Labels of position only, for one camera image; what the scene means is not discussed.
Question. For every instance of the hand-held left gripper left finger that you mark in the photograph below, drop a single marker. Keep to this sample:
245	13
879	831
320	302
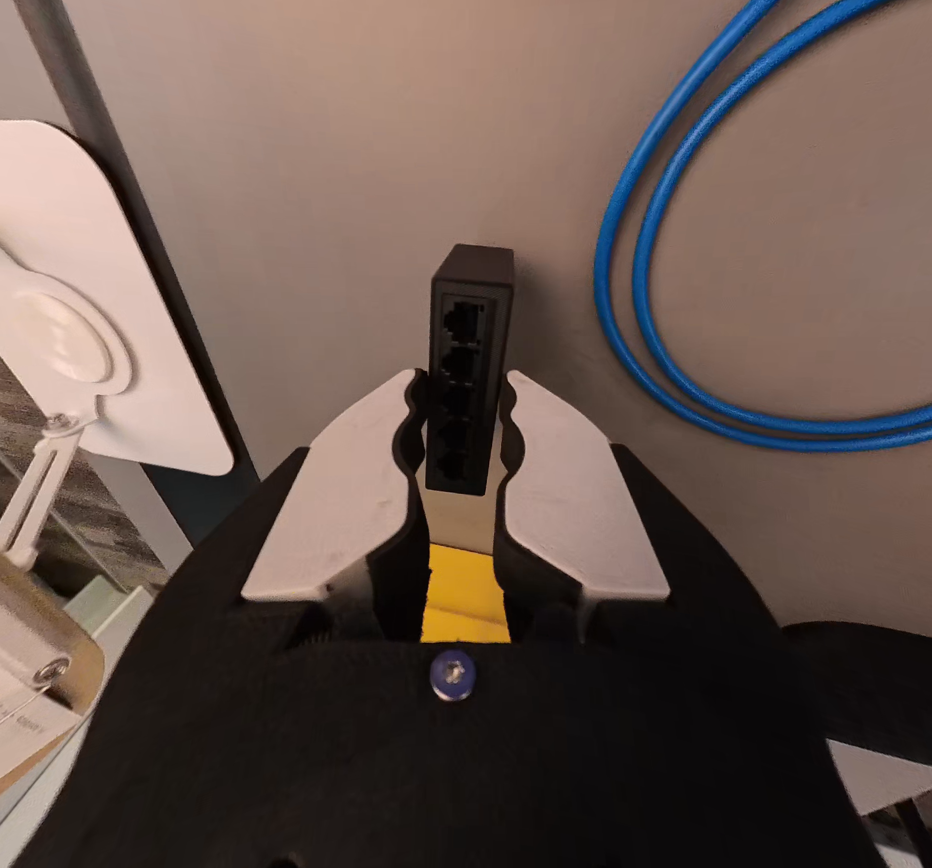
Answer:
342	511

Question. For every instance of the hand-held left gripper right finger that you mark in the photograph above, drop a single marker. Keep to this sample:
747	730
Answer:
582	511

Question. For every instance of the yellow plastic bin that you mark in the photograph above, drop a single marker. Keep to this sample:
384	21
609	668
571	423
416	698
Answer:
462	591

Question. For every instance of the black ethernet switch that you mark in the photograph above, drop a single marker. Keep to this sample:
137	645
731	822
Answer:
466	271

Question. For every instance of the white poster stand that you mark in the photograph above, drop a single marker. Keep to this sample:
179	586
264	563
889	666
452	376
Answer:
109	300

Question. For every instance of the black oval pad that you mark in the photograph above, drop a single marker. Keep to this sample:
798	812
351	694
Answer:
874	679

